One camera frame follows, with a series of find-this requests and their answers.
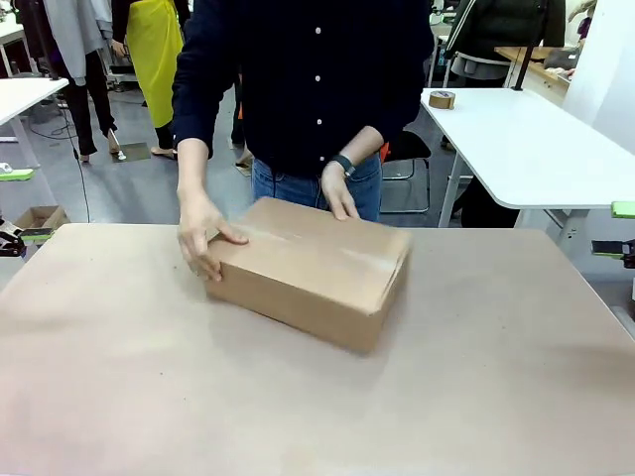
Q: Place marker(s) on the small white table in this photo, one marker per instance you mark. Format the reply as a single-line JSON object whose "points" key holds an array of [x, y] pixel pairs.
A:
{"points": [[25, 96]]}

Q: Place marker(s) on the left gripper black green finger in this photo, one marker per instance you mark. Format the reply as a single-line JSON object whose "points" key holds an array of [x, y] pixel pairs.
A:
{"points": [[17, 173], [15, 243]]}

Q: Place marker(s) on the black wristwatch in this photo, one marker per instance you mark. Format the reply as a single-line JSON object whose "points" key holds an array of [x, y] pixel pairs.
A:
{"points": [[343, 164]]}

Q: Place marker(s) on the person's right forearm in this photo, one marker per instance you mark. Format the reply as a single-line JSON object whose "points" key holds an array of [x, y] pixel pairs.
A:
{"points": [[193, 166]]}

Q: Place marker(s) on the person in dark shirt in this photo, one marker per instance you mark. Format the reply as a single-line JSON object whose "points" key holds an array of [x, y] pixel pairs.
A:
{"points": [[307, 74]]}

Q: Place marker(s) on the small open cardboard box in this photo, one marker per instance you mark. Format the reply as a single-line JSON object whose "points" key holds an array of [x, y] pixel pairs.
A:
{"points": [[42, 218]]}

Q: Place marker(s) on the right gripper black green finger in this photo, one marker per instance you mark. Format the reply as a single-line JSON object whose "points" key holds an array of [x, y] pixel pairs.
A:
{"points": [[624, 210], [615, 248]]}

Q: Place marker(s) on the brown cardboard box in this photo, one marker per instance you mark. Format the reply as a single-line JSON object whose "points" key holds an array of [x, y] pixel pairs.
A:
{"points": [[317, 277]]}

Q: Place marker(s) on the person's right hand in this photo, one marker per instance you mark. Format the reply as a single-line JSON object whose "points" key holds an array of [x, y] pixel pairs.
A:
{"points": [[201, 228]]}

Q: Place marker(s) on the person's left hand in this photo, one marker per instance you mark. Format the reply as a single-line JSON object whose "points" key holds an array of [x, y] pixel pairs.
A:
{"points": [[337, 196]]}

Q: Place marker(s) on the black folding chair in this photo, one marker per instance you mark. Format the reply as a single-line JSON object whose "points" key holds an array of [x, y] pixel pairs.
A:
{"points": [[407, 154]]}

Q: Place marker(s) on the orange blue jacket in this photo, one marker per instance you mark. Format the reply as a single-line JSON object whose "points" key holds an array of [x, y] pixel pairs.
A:
{"points": [[384, 150]]}

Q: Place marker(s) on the wooden workbench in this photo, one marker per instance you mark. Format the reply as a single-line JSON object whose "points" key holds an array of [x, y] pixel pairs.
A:
{"points": [[546, 62]]}

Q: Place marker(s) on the black clamp pole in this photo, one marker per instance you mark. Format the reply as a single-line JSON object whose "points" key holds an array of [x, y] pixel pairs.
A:
{"points": [[525, 49]]}

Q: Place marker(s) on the person's left forearm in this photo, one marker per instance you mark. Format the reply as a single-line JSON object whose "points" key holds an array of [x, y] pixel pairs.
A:
{"points": [[364, 144]]}

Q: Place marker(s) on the person in black jacket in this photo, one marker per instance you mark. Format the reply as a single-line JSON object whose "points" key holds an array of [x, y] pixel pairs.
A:
{"points": [[506, 30]]}

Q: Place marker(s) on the person in grey hoodie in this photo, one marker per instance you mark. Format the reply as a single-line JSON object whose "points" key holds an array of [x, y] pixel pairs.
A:
{"points": [[79, 49]]}

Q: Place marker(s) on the brown packing tape roll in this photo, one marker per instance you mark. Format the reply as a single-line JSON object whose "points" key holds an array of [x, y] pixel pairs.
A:
{"points": [[442, 100]]}

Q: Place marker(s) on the person in yellow apron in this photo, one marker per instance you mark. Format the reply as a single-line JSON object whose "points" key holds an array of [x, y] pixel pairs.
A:
{"points": [[154, 59]]}

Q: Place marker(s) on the large white table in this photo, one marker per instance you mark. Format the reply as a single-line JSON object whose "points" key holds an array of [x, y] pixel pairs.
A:
{"points": [[521, 149]]}

